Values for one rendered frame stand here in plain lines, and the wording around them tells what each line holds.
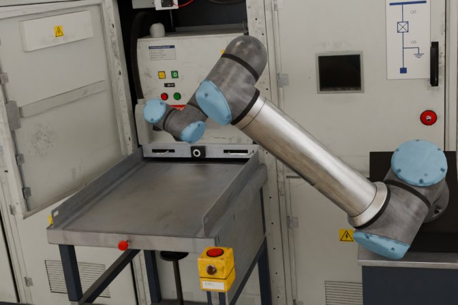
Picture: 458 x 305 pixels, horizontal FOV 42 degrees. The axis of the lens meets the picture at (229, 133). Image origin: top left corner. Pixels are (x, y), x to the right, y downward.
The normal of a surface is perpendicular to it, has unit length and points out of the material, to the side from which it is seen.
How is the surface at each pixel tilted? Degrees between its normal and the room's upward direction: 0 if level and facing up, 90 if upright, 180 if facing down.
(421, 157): 42
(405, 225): 72
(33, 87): 90
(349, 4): 90
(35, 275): 90
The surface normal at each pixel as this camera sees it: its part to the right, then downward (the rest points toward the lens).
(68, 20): 0.87, 0.06
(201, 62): -0.30, 0.30
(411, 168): -0.20, -0.52
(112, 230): -0.09, -0.96
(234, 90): 0.35, -0.08
